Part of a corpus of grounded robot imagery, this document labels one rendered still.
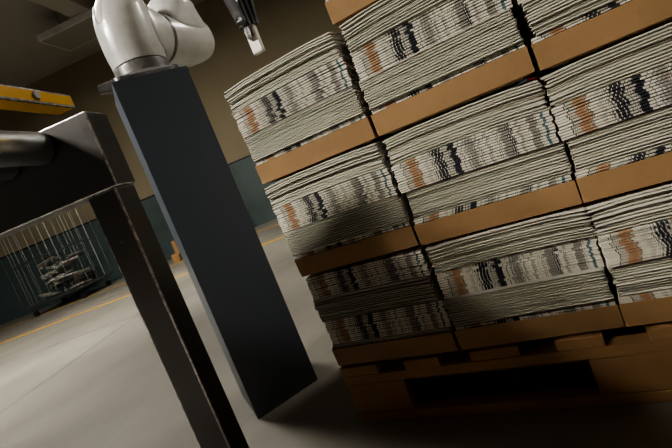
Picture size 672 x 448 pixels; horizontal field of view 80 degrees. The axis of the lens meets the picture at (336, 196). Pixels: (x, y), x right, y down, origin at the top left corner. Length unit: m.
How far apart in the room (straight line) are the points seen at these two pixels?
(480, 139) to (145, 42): 0.94
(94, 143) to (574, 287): 0.82
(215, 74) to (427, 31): 7.43
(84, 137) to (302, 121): 0.39
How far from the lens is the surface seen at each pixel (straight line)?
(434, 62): 0.76
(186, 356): 0.72
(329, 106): 0.82
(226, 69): 8.04
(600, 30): 0.76
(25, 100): 0.63
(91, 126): 0.71
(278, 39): 7.86
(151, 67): 1.27
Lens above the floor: 0.59
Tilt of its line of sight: 5 degrees down
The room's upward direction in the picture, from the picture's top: 22 degrees counter-clockwise
